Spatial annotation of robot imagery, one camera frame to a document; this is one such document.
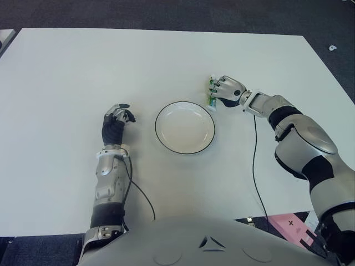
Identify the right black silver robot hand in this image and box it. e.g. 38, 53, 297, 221
208, 75, 247, 108

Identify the grey robot torso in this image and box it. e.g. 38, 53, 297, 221
77, 214, 339, 266

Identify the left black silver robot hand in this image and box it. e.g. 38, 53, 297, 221
102, 103, 137, 145

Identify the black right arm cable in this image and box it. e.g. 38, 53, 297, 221
252, 115, 270, 231

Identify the white plate with black rim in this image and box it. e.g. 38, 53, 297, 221
154, 101, 216, 155

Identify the pink box with black straps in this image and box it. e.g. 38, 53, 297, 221
268, 213, 317, 247

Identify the white paper strip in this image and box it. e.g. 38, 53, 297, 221
305, 212, 320, 231

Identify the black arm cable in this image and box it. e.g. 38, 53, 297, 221
116, 154, 156, 232
252, 115, 270, 231

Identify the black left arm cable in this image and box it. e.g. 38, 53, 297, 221
116, 154, 156, 232

